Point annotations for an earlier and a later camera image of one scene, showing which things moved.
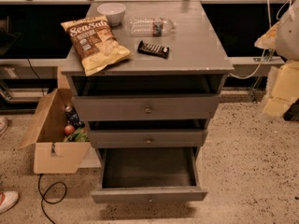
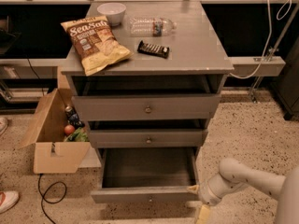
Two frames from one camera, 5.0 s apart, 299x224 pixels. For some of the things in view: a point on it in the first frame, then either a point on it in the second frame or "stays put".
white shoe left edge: (3, 126) stays put
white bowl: (114, 10) stays put
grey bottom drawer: (148, 175) stays put
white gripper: (289, 36) to (205, 192)
